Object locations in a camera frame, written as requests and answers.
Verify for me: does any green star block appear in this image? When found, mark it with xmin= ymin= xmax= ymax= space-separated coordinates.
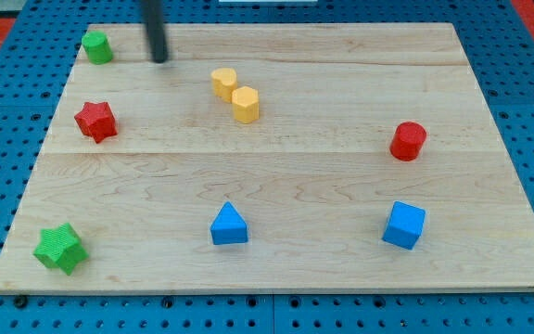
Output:
xmin=32 ymin=223 xmax=89 ymax=276

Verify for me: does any yellow heart block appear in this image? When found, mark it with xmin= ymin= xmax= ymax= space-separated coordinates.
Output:
xmin=210 ymin=68 xmax=237 ymax=103

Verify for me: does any red star block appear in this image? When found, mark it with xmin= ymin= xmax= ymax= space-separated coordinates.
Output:
xmin=74 ymin=102 xmax=118 ymax=144

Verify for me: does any red cylinder block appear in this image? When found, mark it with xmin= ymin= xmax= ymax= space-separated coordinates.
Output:
xmin=389 ymin=122 xmax=427 ymax=161

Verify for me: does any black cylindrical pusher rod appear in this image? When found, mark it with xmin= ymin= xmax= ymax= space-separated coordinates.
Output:
xmin=141 ymin=0 xmax=169 ymax=63

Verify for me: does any blue cube block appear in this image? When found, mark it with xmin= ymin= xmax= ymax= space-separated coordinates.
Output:
xmin=382 ymin=201 xmax=426 ymax=250

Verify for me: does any blue triangle block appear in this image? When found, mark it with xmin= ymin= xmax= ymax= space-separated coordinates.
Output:
xmin=210 ymin=201 xmax=248 ymax=245

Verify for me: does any green cylinder block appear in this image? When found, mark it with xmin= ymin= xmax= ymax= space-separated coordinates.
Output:
xmin=82 ymin=31 xmax=113 ymax=65

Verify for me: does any light wooden board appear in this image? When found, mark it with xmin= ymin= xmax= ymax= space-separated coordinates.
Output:
xmin=0 ymin=23 xmax=534 ymax=295

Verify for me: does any yellow hexagon block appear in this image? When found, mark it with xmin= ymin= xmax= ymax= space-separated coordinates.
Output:
xmin=232 ymin=86 xmax=260 ymax=123

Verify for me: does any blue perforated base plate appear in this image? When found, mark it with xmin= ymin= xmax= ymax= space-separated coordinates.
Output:
xmin=0 ymin=0 xmax=534 ymax=333

